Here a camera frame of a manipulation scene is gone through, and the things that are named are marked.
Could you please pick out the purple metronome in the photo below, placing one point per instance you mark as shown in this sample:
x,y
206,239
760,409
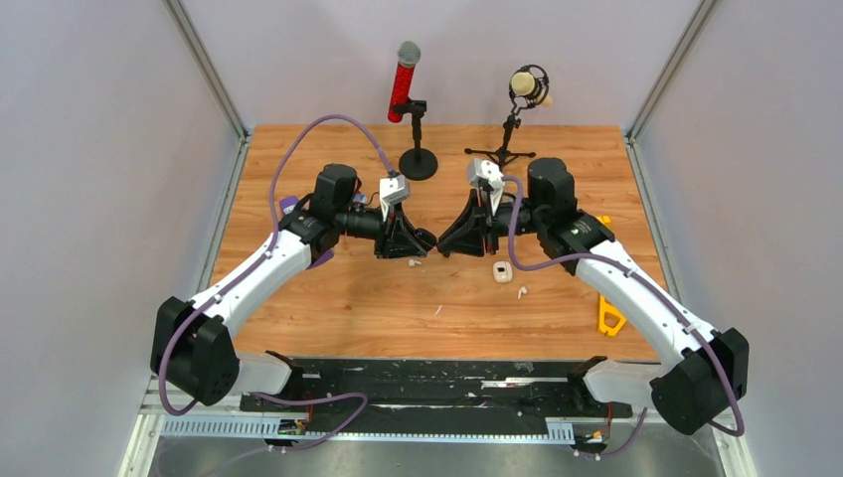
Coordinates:
x,y
287,205

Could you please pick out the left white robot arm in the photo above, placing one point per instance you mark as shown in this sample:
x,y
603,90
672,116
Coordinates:
x,y
193,346

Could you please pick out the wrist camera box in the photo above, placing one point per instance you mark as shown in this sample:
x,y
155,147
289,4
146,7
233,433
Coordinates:
x,y
486,177
392,191

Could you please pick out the beige condenser microphone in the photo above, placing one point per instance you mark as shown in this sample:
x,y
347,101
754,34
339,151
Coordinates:
x,y
529,87

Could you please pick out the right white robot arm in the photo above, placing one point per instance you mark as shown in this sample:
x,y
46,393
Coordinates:
x,y
701,371

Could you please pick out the yellow stacking toy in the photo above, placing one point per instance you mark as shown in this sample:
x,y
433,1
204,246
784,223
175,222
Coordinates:
x,y
604,222

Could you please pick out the red glitter microphone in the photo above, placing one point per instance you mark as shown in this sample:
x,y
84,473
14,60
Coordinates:
x,y
409,55

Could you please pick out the white earbud charging case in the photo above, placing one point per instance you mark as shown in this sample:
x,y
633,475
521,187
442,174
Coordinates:
x,y
502,271

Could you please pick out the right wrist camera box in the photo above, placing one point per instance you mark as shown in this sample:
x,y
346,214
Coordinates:
x,y
486,177

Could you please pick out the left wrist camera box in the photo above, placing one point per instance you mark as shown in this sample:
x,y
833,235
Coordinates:
x,y
392,191

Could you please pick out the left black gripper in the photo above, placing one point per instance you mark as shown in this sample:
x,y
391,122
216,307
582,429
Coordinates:
x,y
398,238

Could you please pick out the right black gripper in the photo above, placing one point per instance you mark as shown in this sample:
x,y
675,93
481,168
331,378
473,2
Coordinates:
x,y
476,225

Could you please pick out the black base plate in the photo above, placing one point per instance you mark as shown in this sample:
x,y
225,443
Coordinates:
x,y
405,399

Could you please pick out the yellow plastic triangle toy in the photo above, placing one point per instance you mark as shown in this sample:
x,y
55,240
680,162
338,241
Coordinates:
x,y
609,319

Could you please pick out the black tripod mic stand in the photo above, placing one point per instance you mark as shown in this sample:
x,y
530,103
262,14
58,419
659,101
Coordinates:
x,y
503,156

